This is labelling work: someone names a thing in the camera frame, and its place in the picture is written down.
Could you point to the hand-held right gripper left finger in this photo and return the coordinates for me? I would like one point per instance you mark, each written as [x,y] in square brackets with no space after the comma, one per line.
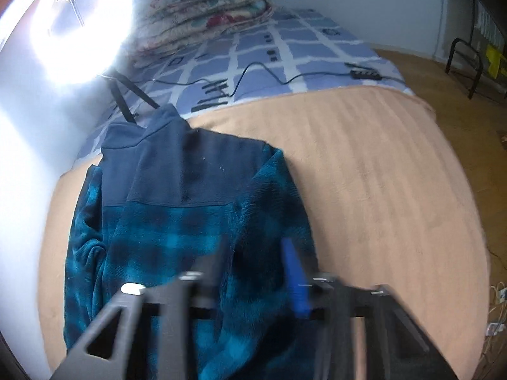
[210,281]

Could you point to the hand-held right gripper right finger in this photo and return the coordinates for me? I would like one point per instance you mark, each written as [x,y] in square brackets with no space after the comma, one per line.
[295,277]

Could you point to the teal plaid fleece jacket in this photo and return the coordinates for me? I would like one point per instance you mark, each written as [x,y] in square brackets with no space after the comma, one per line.
[178,190]

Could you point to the black metal clothes rack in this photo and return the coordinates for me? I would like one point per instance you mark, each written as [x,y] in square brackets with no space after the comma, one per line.
[473,75]

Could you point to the beige blanket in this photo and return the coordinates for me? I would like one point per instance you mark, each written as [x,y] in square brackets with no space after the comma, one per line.
[376,166]

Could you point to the black light tripod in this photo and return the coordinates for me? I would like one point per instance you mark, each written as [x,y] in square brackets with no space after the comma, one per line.
[122,103]

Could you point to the blue checked bed sheet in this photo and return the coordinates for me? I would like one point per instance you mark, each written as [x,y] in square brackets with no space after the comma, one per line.
[309,47]

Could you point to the stack of folded floral quilts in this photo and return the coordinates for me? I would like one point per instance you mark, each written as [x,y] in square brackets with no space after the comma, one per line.
[206,4]

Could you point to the yellow plastic crate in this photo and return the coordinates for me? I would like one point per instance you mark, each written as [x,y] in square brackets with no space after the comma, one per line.
[497,59]

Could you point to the white striped towel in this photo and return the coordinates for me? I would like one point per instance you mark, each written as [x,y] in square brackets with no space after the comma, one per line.
[484,23]

